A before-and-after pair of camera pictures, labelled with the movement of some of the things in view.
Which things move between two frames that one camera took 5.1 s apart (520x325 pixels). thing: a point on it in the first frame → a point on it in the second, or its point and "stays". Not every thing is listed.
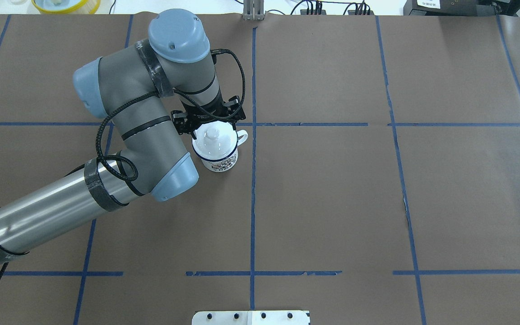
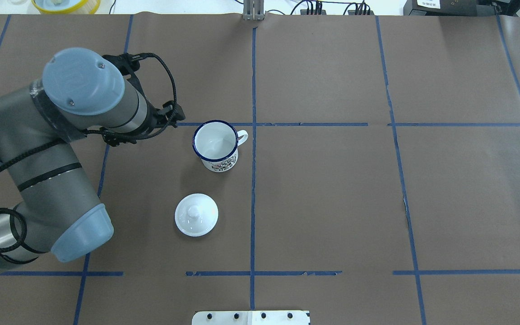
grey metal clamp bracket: (253, 10) stays
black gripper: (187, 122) → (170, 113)
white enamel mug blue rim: (216, 143) stays
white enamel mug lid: (215, 140) → (197, 215)
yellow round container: (67, 6) stays
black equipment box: (461, 7) stays
